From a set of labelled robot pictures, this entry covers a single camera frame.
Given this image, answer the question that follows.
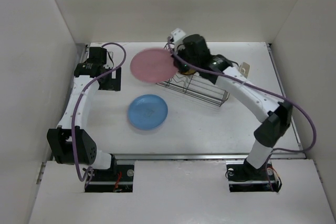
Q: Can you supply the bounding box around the aluminium table edge rail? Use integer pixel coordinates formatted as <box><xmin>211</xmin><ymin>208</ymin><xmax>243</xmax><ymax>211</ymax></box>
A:
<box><xmin>86</xmin><ymin>151</ymin><xmax>307</xmax><ymax>162</ymax></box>

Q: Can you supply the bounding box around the white front cover board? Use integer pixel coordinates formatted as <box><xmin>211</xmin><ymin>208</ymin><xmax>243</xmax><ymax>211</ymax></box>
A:
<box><xmin>30</xmin><ymin>159</ymin><xmax>334</xmax><ymax>223</ymax></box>

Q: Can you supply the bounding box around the beige cutlery holder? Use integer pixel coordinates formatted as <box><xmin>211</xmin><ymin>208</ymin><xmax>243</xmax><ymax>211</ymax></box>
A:
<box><xmin>239</xmin><ymin>62</ymin><xmax>250</xmax><ymax>78</ymax></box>

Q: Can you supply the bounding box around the yellow patterned small plate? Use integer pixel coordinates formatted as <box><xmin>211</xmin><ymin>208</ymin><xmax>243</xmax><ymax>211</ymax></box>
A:
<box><xmin>180</xmin><ymin>69</ymin><xmax>196</xmax><ymax>76</ymax></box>

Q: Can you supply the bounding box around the aluminium side rail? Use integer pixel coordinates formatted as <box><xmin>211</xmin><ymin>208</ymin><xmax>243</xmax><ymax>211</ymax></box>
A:
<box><xmin>35</xmin><ymin>44</ymin><xmax>89</xmax><ymax>185</ymax></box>

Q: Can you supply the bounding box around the pink plate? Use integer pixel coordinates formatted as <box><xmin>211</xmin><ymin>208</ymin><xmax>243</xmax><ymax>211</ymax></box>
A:
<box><xmin>130</xmin><ymin>48</ymin><xmax>178</xmax><ymax>83</ymax></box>

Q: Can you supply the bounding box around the blue plate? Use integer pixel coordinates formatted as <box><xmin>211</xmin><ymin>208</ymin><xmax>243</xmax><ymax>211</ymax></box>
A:
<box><xmin>127</xmin><ymin>94</ymin><xmax>168</xmax><ymax>131</ymax></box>

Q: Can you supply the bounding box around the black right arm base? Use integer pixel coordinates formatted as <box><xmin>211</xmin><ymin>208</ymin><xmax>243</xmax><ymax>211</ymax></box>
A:
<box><xmin>225</xmin><ymin>162</ymin><xmax>282</xmax><ymax>193</ymax></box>

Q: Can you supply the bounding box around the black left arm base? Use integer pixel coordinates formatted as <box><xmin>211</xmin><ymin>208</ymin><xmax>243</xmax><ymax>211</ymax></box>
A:
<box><xmin>85</xmin><ymin>156</ymin><xmax>135</xmax><ymax>193</ymax></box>

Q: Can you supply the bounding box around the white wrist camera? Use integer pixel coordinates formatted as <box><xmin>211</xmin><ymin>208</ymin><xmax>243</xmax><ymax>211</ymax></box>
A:
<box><xmin>107</xmin><ymin>51</ymin><xmax>114</xmax><ymax>67</ymax></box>
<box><xmin>169</xmin><ymin>28</ymin><xmax>186</xmax><ymax>47</ymax></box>

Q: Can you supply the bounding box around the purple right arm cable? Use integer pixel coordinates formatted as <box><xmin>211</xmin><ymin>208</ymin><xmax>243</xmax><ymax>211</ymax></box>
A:
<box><xmin>165</xmin><ymin>40</ymin><xmax>317</xmax><ymax>192</ymax></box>

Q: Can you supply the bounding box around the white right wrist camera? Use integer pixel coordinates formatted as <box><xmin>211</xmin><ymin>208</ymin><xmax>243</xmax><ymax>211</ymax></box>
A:
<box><xmin>169</xmin><ymin>28</ymin><xmax>186</xmax><ymax>47</ymax></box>

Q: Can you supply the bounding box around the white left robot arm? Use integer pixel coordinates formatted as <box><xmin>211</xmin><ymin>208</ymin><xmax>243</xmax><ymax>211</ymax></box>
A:
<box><xmin>47</xmin><ymin>44</ymin><xmax>122</xmax><ymax>180</ymax></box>

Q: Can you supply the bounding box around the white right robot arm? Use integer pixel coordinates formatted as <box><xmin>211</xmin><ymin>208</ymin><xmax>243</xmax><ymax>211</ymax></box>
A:
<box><xmin>170</xmin><ymin>30</ymin><xmax>293</xmax><ymax>179</ymax></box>

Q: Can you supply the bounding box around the grey wire dish rack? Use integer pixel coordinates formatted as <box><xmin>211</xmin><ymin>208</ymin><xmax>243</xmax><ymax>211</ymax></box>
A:
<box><xmin>156</xmin><ymin>73</ymin><xmax>230</xmax><ymax>107</ymax></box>

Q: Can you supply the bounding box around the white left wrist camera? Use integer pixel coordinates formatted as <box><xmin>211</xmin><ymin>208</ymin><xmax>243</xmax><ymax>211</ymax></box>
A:
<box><xmin>107</xmin><ymin>51</ymin><xmax>114</xmax><ymax>67</ymax></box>

